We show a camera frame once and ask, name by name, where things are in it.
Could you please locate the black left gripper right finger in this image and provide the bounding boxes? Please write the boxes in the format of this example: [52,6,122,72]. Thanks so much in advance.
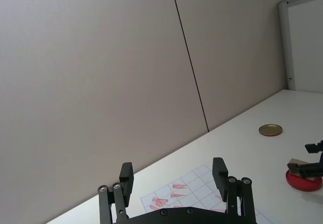
[212,157,257,224]

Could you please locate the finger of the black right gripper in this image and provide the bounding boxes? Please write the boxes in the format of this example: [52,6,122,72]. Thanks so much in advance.
[287,153,323,180]
[304,140,323,154]

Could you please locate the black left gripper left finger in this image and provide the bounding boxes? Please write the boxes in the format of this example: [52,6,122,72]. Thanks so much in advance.
[97,162,134,224]

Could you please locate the small wooden block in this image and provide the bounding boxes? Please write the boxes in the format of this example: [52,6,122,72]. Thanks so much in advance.
[287,158,318,183]

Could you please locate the round red disc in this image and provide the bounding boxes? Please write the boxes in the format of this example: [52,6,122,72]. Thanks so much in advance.
[285,169,323,192]

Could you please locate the white grid paper red marks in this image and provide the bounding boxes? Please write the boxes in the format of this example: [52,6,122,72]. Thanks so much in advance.
[139,164,272,224]

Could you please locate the round gold metal lid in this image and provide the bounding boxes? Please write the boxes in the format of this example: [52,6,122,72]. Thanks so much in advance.
[258,124,283,137]

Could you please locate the white framed panel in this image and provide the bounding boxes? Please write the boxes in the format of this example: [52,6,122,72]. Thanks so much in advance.
[278,0,323,94]

